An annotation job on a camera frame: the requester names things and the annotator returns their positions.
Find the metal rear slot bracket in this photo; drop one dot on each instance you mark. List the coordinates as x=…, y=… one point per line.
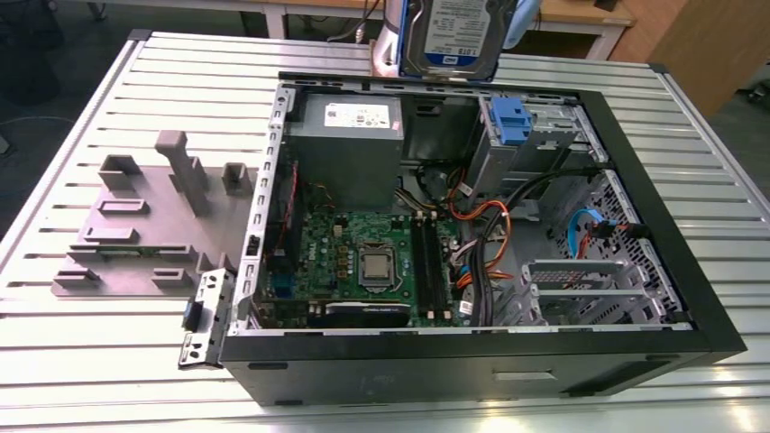
x=211, y=288

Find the hard disk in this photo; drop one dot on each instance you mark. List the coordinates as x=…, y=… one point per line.
x=457, y=31

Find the wooden cabinet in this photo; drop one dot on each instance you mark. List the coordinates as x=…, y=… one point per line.
x=710, y=45

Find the blue drive cage latch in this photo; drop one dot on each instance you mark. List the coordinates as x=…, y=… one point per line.
x=512, y=122

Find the grey parts rack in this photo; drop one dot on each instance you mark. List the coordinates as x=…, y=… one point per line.
x=157, y=225

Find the metal disk bay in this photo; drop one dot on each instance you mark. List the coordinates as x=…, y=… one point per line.
x=602, y=267

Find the grey power supply unit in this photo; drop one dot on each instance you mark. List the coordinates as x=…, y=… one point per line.
x=343, y=171

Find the green motherboard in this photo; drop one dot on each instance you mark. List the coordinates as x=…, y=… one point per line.
x=327, y=234

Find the wooden desk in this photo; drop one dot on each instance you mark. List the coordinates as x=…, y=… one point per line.
x=578, y=18

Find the silver CPU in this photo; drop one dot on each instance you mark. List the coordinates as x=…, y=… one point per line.
x=377, y=266

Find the CPU socket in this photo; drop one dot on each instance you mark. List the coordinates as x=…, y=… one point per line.
x=375, y=283

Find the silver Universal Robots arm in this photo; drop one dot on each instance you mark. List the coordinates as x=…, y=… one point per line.
x=385, y=49

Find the black RAM slot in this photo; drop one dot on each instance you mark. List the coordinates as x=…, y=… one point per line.
x=419, y=266

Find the metal optical drive cage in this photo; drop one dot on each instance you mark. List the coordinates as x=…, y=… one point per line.
x=500, y=167

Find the black open PC case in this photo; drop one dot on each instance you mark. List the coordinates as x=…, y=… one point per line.
x=421, y=374

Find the black graphics card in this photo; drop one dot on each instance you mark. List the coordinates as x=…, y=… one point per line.
x=361, y=315

